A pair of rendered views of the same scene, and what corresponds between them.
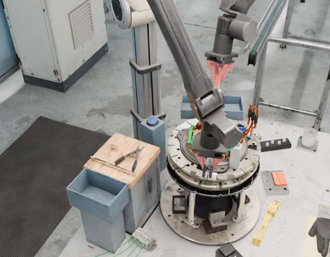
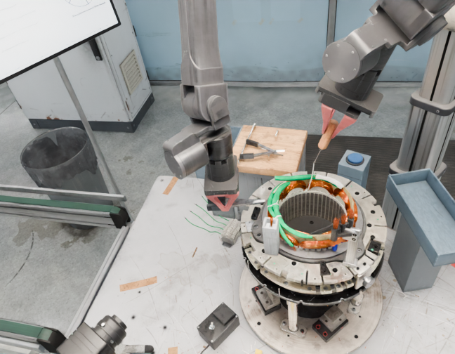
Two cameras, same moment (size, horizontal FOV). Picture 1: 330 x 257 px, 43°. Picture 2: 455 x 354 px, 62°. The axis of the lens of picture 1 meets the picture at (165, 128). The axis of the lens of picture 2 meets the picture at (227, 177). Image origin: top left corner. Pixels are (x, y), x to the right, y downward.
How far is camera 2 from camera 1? 1.15 m
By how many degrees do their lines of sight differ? 62
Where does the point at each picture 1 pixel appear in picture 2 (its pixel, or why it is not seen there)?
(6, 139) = not seen: hidden behind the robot
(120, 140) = (293, 138)
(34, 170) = not seen: hidden behind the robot
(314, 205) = not seen: outside the picture
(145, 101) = (404, 145)
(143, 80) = (411, 114)
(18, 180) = (376, 163)
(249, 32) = (338, 62)
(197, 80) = (184, 57)
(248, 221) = (288, 343)
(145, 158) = (270, 165)
